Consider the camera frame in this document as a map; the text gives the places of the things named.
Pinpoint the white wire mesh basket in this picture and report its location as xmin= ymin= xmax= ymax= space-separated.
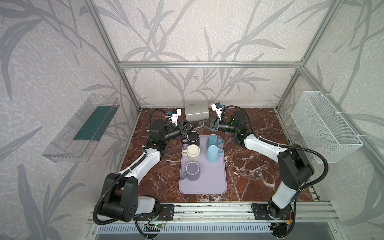
xmin=291 ymin=91 xmax=364 ymax=163

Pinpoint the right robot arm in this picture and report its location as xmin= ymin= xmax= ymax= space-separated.
xmin=199 ymin=106 xmax=329 ymax=220

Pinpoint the grey mug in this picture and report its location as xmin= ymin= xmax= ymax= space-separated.
xmin=185 ymin=105 xmax=210 ymax=122

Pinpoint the aluminium front rail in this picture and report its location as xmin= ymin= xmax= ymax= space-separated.
xmin=86 ymin=201 xmax=340 ymax=224

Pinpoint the lilac rectangular tray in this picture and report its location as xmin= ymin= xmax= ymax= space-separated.
xmin=179 ymin=136 xmax=227 ymax=195

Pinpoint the white slotted vent strip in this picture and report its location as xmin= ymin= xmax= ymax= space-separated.
xmin=98 ymin=223 xmax=271 ymax=234

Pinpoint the lilac purple mug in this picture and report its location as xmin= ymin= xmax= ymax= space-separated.
xmin=181 ymin=162 xmax=201 ymax=182

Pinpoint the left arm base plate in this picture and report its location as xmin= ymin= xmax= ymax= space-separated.
xmin=136 ymin=204 xmax=175 ymax=221

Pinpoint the black mug white rim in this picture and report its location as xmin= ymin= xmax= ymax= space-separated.
xmin=181 ymin=131 xmax=200 ymax=147

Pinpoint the clear plastic wall bin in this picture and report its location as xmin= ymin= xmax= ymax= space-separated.
xmin=42 ymin=94 xmax=120 ymax=163

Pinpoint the cream white mug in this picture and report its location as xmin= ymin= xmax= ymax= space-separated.
xmin=182 ymin=145 xmax=201 ymax=163

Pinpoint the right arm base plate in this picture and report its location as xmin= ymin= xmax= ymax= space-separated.
xmin=251 ymin=202 xmax=293 ymax=220

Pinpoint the blue mug rear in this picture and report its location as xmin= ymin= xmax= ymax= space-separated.
xmin=206 ymin=134 xmax=225 ymax=148

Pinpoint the light blue mug front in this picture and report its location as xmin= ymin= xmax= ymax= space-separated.
xmin=206 ymin=145 xmax=224 ymax=163

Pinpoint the small green circuit board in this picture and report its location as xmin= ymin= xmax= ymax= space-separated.
xmin=146 ymin=223 xmax=166 ymax=231

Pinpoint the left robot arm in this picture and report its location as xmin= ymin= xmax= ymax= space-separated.
xmin=93 ymin=120 xmax=198 ymax=225

